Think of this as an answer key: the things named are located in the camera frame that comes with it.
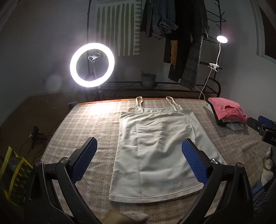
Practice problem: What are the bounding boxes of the hanging denim jacket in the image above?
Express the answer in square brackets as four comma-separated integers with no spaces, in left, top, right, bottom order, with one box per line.
[140,0,179,39]

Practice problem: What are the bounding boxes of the white window frame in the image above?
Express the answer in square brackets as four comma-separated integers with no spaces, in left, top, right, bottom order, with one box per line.
[251,0,276,63]

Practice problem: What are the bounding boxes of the hanging orange garment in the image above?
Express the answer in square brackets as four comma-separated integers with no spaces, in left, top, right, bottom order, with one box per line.
[170,40,178,69]

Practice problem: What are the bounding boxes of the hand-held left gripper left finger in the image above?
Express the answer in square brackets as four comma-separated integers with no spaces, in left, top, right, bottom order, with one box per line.
[24,136,102,224]

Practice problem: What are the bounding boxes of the potted plant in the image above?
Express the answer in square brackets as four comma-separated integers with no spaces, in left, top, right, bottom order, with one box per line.
[140,70,157,88]

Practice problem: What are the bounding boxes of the folded pink garment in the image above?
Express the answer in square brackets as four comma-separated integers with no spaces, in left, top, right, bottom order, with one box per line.
[208,97,248,123]

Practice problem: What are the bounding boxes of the striped wall hanging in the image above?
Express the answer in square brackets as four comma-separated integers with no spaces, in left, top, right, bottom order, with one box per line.
[96,0,143,57]

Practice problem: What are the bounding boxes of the black metal clothes rack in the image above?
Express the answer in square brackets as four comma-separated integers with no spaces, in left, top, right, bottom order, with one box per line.
[86,0,227,101]

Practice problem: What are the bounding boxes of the white lamp cable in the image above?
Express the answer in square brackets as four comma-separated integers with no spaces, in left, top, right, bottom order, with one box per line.
[198,68,213,100]

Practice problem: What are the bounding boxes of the white folded cloth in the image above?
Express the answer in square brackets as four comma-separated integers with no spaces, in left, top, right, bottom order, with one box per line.
[204,101,216,118]

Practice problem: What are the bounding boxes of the phone holder clamp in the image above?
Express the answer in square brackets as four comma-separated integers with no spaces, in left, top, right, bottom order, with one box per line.
[88,52,101,79]

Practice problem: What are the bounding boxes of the hanging dark coat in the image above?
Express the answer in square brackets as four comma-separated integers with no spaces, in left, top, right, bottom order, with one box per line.
[163,0,210,83]

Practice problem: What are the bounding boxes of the white camisole top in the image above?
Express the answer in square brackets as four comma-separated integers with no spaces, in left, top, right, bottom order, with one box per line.
[108,96,227,203]

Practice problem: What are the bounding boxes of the ring light tripod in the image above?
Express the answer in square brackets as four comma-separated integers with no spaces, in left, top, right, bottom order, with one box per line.
[95,86,106,101]

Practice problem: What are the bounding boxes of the yellow green patterned bag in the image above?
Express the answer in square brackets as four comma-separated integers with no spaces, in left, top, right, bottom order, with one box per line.
[0,146,37,207]

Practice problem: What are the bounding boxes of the person's right hand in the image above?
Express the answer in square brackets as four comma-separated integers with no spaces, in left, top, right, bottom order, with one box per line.
[261,146,276,186]

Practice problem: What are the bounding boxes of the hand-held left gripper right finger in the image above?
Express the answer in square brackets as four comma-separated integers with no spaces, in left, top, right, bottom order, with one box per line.
[176,138,255,224]

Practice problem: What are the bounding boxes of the white clip lamp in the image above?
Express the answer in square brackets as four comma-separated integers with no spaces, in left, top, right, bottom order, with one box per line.
[209,35,228,71]

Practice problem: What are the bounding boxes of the small black tripod device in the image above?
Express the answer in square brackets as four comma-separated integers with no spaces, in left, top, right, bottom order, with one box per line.
[29,126,45,149]

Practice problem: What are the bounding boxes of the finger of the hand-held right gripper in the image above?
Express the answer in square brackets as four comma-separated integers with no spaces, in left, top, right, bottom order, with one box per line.
[247,117,268,136]
[258,116,276,130]

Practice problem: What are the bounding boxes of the folded grey garment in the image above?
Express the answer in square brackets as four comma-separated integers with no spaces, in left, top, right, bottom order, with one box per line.
[217,119,247,131]

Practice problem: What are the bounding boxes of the white ring light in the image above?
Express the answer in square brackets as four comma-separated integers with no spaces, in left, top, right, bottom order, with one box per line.
[69,42,115,88]

